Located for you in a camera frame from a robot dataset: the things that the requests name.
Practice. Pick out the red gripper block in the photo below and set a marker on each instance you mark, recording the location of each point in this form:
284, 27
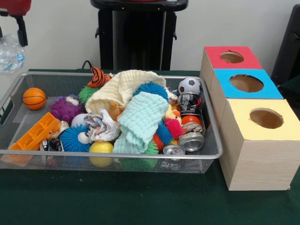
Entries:
16, 6

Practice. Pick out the orange plastic toy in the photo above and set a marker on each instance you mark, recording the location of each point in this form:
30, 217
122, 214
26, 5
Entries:
35, 133

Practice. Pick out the cream waffle cloth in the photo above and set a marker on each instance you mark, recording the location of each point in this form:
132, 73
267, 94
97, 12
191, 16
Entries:
122, 89

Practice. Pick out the light blue waffle cloth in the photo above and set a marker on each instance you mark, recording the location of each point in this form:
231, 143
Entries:
140, 123

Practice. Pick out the shallow clear mesh bin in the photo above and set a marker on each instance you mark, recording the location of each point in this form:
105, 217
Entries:
117, 161

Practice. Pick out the orange basketball toy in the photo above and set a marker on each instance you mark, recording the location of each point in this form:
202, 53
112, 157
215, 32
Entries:
34, 98

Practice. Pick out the purple spiky ball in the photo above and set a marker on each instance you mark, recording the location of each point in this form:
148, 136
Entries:
65, 109

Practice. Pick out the orange striped tiger toy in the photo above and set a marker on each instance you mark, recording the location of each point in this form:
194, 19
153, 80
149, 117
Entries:
98, 77

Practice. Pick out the blue spiky ball with eyes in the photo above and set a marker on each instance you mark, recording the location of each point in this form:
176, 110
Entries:
72, 139

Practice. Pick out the yellow ball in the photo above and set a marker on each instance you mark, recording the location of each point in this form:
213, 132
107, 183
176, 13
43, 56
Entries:
101, 151

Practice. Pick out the black and white soccer ball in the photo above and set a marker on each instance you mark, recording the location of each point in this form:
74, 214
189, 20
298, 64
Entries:
190, 85

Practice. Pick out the dark green table cloth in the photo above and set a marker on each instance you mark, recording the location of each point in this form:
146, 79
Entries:
140, 201

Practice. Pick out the black flat panel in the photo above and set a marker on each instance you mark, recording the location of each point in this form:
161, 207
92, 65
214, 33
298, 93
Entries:
288, 47

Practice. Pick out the green cloth side table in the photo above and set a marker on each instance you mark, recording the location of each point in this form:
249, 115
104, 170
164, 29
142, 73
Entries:
294, 89

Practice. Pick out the black pedestal stand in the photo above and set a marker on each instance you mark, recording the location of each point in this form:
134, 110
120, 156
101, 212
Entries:
136, 37

